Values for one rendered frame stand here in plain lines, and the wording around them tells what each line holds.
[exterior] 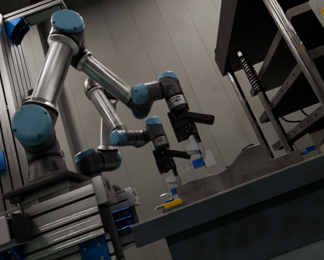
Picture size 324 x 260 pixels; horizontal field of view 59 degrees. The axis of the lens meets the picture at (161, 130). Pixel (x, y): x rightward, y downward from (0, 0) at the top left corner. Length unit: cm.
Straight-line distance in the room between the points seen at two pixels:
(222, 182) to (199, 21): 359
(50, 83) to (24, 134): 20
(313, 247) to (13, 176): 111
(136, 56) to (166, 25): 66
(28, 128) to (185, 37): 362
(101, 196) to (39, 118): 31
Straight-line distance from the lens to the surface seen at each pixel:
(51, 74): 107
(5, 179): 135
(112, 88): 121
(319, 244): 58
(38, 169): 106
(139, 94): 106
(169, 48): 430
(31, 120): 97
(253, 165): 117
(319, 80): 148
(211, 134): 379
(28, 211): 107
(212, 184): 115
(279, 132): 216
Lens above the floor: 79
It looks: 16 degrees up
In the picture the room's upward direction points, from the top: 21 degrees counter-clockwise
